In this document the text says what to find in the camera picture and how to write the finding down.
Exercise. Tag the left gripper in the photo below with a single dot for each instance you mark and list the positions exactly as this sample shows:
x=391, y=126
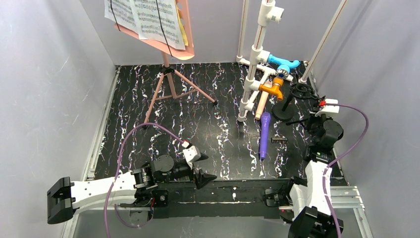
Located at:
x=195, y=171

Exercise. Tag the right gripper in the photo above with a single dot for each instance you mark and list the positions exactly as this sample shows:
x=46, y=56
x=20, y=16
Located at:
x=312, y=119

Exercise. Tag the black tripod mic stand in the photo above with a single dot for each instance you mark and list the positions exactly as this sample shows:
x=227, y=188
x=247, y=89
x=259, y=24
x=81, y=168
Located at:
x=303, y=91

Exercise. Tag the black round-base mic stand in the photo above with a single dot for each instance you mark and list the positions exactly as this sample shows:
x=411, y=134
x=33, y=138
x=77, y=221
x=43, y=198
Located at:
x=281, y=110

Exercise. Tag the purple microphone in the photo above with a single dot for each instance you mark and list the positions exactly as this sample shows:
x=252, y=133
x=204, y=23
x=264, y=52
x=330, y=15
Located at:
x=265, y=122

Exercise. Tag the pink microphone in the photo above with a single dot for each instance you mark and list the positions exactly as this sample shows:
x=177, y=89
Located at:
x=261, y=105

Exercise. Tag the pink music stand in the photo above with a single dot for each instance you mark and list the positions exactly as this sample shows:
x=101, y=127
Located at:
x=180, y=85

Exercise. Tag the sheet music pages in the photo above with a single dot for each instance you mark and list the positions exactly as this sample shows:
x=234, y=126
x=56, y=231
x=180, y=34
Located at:
x=157, y=20

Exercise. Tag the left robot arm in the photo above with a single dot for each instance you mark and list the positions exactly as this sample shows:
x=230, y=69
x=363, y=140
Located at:
x=137, y=188

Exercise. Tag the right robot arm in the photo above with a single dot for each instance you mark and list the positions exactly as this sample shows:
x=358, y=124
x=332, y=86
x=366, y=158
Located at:
x=314, y=215

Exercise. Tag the small black comb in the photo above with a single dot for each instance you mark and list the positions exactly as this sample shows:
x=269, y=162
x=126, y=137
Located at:
x=279, y=140

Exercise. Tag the orange faucet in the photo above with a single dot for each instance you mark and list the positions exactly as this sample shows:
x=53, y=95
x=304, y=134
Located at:
x=274, y=88

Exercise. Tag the blue faucet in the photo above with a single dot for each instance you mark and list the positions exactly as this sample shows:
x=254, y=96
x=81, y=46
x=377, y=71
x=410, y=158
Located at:
x=284, y=66

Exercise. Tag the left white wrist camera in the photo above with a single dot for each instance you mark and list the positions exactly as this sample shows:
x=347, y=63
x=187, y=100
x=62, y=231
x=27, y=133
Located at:
x=190, y=153

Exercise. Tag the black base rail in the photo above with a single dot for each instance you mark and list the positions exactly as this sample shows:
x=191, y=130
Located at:
x=222, y=198

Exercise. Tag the white pvc pipe frame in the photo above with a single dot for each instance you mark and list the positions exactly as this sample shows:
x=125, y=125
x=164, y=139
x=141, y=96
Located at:
x=260, y=72

